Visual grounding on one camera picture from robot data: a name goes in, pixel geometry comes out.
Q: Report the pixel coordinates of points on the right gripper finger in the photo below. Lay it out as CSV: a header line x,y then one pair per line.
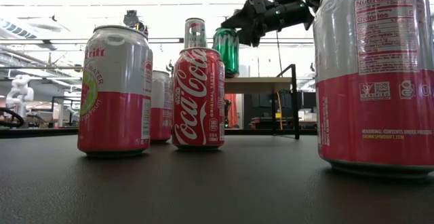
x,y
240,20
251,36

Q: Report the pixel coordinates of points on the green Sprite can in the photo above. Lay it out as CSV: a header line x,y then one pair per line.
x,y
226,54

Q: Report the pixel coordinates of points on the white Celsius Peach Vibe can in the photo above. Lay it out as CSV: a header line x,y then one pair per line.
x,y
195,34

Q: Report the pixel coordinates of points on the red Coca-Cola can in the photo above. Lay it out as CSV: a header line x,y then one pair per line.
x,y
198,98

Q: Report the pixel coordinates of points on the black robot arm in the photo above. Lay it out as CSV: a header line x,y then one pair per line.
x,y
227,112

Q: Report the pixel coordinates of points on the red backdrop panel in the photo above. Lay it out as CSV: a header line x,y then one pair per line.
x,y
235,112

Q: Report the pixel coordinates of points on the white box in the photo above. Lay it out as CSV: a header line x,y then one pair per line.
x,y
306,116

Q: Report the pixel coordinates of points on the round dark ceiling fixture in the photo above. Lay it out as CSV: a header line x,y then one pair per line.
x,y
130,17

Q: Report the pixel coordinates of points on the white robot figure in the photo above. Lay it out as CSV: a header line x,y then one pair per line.
x,y
18,93

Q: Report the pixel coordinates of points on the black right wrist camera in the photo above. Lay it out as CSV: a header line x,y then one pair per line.
x,y
257,0

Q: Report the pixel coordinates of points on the black metal desk frame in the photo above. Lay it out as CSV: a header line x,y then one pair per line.
x,y
52,112

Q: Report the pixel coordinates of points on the white slotted ceiling duct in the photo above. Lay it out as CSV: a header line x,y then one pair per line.
x,y
17,30

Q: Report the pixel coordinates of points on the black table frame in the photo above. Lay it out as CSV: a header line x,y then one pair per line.
x,y
34,133

